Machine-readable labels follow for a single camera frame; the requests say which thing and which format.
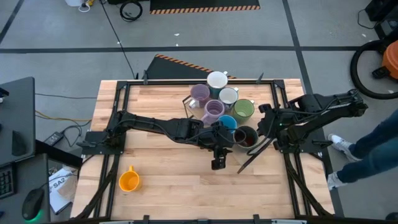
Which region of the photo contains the blue white floral mug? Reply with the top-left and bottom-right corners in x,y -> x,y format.
218,86 -> 240,110

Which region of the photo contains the coiled black cable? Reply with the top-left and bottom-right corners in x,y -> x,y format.
119,0 -> 144,23

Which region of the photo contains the pink lavender ribbed mug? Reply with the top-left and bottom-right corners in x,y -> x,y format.
200,99 -> 226,126

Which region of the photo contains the green glazed mug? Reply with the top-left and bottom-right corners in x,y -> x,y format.
232,98 -> 256,124

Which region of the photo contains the black equipment case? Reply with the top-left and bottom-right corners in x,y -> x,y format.
356,0 -> 398,40

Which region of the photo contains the purple mug pale handle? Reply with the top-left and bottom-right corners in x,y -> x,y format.
188,83 -> 211,110

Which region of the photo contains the teal mug white inside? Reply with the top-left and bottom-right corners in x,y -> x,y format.
206,71 -> 230,101

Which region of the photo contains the grey desk surface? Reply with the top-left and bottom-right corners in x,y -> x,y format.
0,152 -> 52,224

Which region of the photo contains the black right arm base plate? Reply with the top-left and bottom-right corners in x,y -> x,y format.
278,136 -> 334,155

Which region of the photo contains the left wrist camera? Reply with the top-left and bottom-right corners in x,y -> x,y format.
210,148 -> 233,171

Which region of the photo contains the yellow mug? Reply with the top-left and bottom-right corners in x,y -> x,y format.
118,164 -> 143,193

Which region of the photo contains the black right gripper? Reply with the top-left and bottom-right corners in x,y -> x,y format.
256,103 -> 285,144

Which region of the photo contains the white floor object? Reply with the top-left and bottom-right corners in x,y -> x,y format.
64,0 -> 91,13

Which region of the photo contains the yellow floor cable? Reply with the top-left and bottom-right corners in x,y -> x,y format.
34,110 -> 93,123

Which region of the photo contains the orange vacuum cleaner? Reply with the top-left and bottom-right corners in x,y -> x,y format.
371,39 -> 398,81

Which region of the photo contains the black hazard striped floor mat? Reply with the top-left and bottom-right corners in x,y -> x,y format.
145,54 -> 238,80
149,0 -> 261,15

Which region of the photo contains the long black floor cable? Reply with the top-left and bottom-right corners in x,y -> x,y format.
99,0 -> 139,79

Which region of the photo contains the black cart shelf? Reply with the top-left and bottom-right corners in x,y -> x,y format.
34,139 -> 83,170

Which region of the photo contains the black vacuum hose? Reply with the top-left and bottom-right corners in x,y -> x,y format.
349,39 -> 398,101

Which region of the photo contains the thin black floor cable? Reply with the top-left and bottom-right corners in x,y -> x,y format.
34,92 -> 98,100

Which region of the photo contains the light blue faceted mug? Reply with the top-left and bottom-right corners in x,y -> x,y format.
216,114 -> 239,134

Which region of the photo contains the small black desk object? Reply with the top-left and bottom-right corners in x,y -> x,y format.
11,129 -> 29,157

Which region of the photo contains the black power adapter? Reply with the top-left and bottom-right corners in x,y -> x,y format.
43,131 -> 65,147

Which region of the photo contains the black keyboard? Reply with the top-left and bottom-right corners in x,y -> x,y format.
0,164 -> 17,200

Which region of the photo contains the white sneaker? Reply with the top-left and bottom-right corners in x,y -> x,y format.
326,171 -> 348,191
328,133 -> 354,163

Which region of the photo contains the black computer mouse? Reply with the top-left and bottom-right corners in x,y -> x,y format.
21,187 -> 45,222

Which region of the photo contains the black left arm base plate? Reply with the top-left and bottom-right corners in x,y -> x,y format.
76,130 -> 126,156

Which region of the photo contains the person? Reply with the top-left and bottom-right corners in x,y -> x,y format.
326,108 -> 398,191

